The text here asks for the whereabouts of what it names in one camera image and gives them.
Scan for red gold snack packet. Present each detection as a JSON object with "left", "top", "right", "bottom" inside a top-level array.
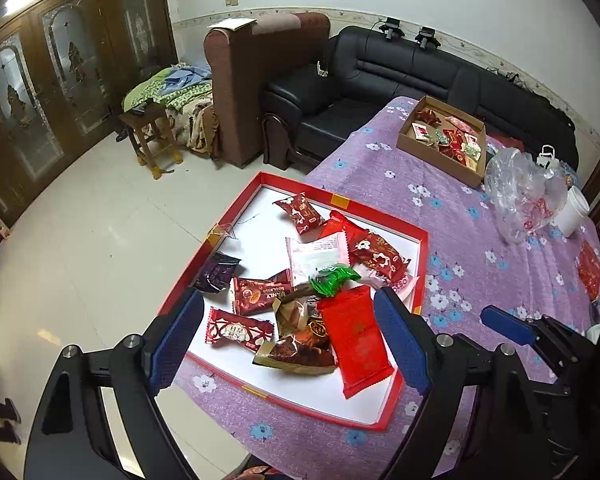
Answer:
[{"left": 275, "top": 193, "right": 325, "bottom": 235}]

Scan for red white tray box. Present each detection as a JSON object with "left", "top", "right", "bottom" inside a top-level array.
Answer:
[{"left": 166, "top": 172, "right": 428, "bottom": 431}]

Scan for dark purple snack packet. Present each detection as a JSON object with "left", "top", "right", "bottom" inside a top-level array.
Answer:
[{"left": 193, "top": 252, "right": 240, "bottom": 292}]

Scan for red candy by flask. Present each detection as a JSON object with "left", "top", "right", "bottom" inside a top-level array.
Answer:
[{"left": 577, "top": 240, "right": 600, "bottom": 302}]

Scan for small wooden stool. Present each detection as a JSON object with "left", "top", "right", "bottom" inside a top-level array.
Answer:
[{"left": 118, "top": 100, "right": 184, "bottom": 180}]

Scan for brown armchair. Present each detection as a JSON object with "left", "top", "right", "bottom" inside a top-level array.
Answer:
[{"left": 204, "top": 12, "right": 330, "bottom": 167}]

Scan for brown cookie snack packet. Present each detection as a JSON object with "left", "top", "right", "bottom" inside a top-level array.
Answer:
[{"left": 230, "top": 269, "right": 292, "bottom": 316}]

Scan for wooden glass-door cabinet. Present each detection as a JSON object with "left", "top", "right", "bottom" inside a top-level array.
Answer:
[{"left": 0, "top": 0, "right": 176, "bottom": 244}]

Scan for white pink snack packet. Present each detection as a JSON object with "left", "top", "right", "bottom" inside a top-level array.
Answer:
[{"left": 286, "top": 231, "right": 350, "bottom": 286}]

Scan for green snack packet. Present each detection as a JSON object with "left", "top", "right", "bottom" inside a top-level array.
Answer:
[{"left": 309, "top": 263, "right": 361, "bottom": 297}]

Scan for brown cardboard snack box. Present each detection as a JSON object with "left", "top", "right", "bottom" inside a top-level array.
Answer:
[{"left": 396, "top": 96, "right": 486, "bottom": 188}]

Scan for white plastic cup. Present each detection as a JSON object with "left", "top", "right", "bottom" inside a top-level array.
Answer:
[{"left": 554, "top": 185, "right": 590, "bottom": 237}]

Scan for red white-flower snack packet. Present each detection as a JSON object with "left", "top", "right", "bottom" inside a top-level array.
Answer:
[{"left": 349, "top": 231, "right": 410, "bottom": 284}]

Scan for long red cake packet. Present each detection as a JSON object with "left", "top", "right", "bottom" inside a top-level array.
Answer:
[{"left": 318, "top": 285, "right": 394, "bottom": 399}]

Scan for clear plastic bag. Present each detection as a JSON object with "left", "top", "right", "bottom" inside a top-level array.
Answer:
[{"left": 484, "top": 148, "right": 568, "bottom": 244}]

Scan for black leather sofa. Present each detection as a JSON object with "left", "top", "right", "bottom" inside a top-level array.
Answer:
[{"left": 260, "top": 26, "right": 579, "bottom": 169}]

